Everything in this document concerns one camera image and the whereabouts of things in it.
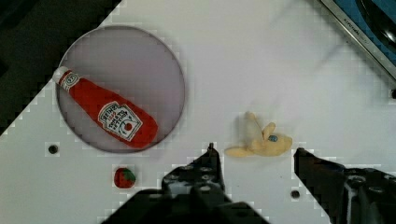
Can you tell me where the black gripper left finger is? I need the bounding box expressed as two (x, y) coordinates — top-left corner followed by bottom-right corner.
(162, 143), (225, 198)

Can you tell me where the small red plush strawberry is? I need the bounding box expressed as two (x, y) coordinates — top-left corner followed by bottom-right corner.
(114, 167), (135, 189)

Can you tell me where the yellow plush peeled banana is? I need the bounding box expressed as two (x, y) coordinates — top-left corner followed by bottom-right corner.
(225, 112), (292, 158)

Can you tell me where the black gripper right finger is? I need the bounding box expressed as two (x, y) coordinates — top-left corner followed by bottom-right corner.
(293, 147), (396, 224)

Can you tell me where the red plush ketchup bottle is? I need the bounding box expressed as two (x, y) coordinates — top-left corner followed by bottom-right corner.
(52, 66), (159, 148)

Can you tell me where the black toaster oven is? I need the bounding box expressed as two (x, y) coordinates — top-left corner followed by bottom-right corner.
(318, 0), (396, 80)

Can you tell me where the round grey plate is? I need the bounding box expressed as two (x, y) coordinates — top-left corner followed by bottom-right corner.
(60, 25), (186, 147)

